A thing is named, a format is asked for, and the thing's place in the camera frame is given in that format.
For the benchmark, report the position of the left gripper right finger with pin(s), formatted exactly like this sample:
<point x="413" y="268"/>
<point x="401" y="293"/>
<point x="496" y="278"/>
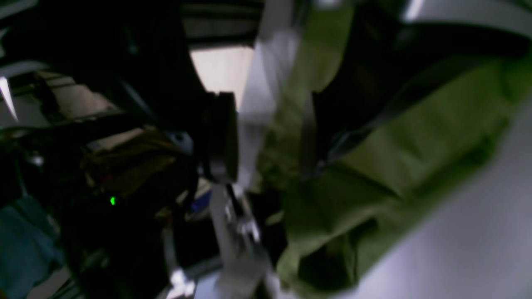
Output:
<point x="397" y="53"/>

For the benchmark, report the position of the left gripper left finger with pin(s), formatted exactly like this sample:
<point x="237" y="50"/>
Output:
<point x="136" y="51"/>

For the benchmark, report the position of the green T-shirt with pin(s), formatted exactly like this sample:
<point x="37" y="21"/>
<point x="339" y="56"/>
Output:
<point x="339" y="224"/>

